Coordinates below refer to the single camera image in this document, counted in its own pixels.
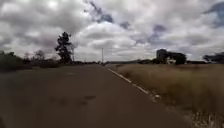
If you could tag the white painted edge line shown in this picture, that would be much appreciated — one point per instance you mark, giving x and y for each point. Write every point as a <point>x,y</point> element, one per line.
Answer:
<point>124,78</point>

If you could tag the dark trees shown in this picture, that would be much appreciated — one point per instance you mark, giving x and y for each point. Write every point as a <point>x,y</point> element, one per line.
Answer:
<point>215,58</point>

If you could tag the dry grass verge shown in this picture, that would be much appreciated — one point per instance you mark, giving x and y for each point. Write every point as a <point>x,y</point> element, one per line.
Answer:
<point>186,83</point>

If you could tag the clump of trees with building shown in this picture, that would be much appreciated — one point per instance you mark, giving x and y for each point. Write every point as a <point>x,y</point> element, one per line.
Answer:
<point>170,57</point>

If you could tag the pale pole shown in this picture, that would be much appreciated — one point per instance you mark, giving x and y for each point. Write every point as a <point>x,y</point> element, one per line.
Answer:
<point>102,55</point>

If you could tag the dark bushes beside road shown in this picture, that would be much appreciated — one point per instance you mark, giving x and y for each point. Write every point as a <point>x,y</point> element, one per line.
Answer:
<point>20,61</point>

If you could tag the tall dark tree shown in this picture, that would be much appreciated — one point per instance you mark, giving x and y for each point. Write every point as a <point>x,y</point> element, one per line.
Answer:
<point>63,46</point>

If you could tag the dark asphalt road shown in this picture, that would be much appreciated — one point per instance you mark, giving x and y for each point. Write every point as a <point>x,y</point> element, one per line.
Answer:
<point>80,100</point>

